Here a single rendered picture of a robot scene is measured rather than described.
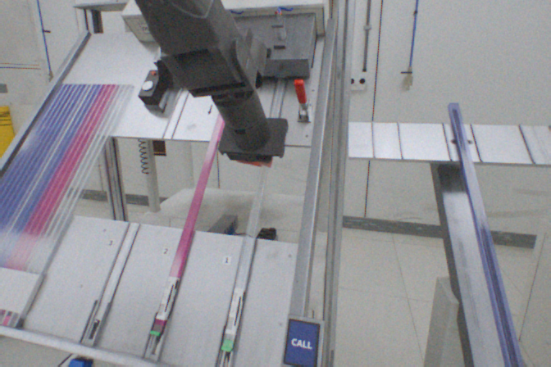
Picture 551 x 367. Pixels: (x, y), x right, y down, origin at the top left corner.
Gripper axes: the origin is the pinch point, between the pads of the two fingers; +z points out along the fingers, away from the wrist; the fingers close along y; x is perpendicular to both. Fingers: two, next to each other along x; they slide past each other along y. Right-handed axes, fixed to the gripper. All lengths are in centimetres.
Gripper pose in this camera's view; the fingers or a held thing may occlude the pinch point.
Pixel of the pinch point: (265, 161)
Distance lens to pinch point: 54.9
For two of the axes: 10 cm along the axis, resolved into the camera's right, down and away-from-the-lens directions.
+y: -9.7, -0.6, 2.3
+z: 1.8, 4.7, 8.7
